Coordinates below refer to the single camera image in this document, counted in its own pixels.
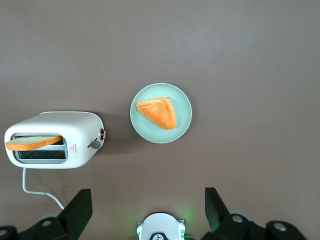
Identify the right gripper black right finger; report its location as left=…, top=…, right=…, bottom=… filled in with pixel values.
left=201, top=187, right=308, bottom=240

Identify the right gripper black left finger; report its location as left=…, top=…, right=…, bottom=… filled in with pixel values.
left=0, top=188, right=93, bottom=240

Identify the grey toaster lever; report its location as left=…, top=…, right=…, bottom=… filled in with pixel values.
left=87, top=139, right=101, bottom=150

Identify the white two-slot toaster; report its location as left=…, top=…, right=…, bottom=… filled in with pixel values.
left=4, top=111, right=108, bottom=170

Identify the toast slice with orange crust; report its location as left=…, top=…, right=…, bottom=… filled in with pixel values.
left=5, top=134, right=63, bottom=152

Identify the pale green round plate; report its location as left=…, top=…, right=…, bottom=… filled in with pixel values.
left=129, top=82, right=193, bottom=144

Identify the triangular orange bread piece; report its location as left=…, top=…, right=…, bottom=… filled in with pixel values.
left=135, top=96, right=177, bottom=131

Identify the white toaster power cable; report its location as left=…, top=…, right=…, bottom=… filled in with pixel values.
left=22, top=167, right=65, bottom=210

